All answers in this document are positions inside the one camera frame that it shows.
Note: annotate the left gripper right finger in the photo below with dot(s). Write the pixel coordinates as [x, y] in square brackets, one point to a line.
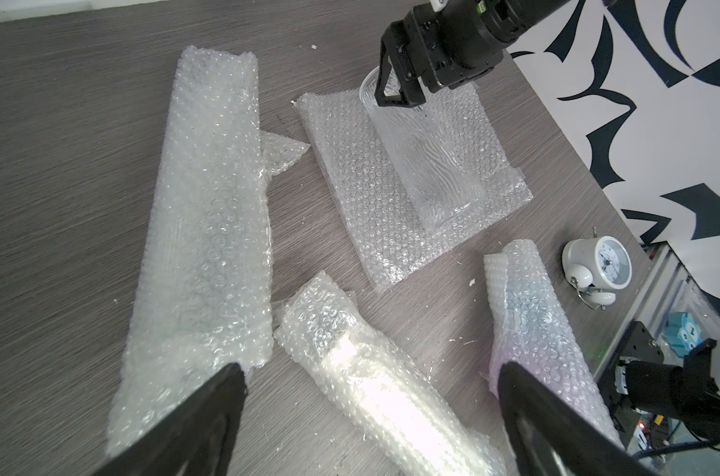
[548, 437]

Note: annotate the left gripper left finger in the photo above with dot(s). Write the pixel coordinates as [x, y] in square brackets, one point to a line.
[197, 438]

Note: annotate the blue owl toy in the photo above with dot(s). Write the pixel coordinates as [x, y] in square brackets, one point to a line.
[682, 333]

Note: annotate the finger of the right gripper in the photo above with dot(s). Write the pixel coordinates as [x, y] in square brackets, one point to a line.
[397, 84]

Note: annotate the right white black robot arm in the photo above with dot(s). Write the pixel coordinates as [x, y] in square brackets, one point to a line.
[528, 13]

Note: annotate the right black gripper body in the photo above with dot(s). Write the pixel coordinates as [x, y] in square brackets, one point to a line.
[457, 44]

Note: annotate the white alarm clock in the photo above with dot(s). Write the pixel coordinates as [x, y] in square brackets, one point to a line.
[597, 268]

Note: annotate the iridescent bubble wrap bundle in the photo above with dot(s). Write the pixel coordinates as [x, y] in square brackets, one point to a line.
[531, 328]

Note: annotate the white vase in bubble wrap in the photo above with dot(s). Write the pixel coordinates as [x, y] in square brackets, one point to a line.
[378, 386]

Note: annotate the clear glass vase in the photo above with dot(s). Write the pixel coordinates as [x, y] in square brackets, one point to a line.
[431, 170]

